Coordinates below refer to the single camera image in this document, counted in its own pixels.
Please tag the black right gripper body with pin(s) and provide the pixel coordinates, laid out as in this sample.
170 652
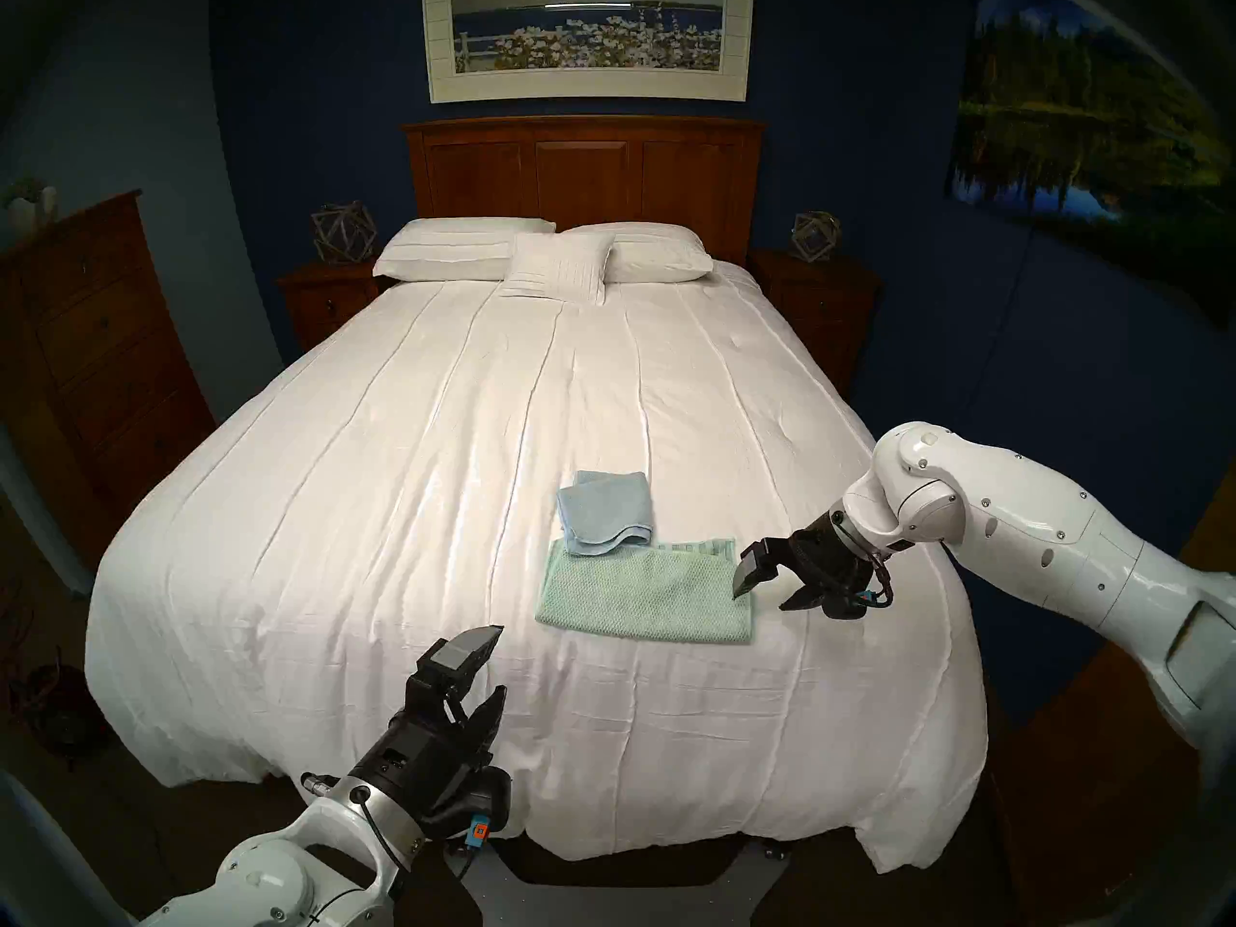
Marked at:
821 553

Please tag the left gripper finger with grey pad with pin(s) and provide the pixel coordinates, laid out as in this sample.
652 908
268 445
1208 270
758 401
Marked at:
463 657

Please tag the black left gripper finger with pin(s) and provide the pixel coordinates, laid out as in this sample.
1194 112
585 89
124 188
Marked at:
490 724

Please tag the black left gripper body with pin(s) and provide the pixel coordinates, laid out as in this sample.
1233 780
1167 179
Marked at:
406 751

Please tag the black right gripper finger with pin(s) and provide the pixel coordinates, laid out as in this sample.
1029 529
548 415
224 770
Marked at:
801 599
755 570

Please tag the mint green hand towel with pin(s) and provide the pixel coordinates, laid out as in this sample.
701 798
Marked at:
637 595

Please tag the light blue hand towel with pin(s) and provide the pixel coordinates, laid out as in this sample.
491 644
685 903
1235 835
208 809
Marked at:
603 512

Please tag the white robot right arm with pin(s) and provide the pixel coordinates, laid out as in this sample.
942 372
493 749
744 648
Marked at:
1043 539

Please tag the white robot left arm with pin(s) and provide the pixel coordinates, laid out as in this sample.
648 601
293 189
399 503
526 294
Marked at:
270 877

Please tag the white bed comforter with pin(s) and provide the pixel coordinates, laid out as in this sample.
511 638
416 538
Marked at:
435 423

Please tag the brown wooden nightstand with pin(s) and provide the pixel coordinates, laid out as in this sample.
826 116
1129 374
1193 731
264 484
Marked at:
328 302
821 307

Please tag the long white pillow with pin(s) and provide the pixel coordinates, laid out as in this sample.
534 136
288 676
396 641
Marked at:
444 249
661 254

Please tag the black floor device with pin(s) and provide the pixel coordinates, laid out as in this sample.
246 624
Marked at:
63 717

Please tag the small square white pillow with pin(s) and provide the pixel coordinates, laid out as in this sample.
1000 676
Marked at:
558 268

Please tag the brown wooden headboard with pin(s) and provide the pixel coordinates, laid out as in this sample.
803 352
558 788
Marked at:
589 177

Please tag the brown wooden dresser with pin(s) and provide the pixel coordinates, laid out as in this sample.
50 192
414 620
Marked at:
106 365

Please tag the forest lake poster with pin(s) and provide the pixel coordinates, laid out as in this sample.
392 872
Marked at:
1072 133

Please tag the framed flower seascape picture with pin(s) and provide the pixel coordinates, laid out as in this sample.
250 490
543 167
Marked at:
589 37

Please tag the small potted plant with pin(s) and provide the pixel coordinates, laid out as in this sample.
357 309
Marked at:
24 206

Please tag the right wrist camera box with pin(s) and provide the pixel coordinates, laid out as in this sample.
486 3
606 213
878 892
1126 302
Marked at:
850 595

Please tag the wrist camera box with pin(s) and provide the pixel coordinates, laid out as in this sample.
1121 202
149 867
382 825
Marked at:
473 795
850 595

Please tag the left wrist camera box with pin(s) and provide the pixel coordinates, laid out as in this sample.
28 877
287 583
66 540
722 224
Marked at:
473 795

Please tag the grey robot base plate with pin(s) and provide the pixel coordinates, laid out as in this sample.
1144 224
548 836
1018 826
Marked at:
618 901

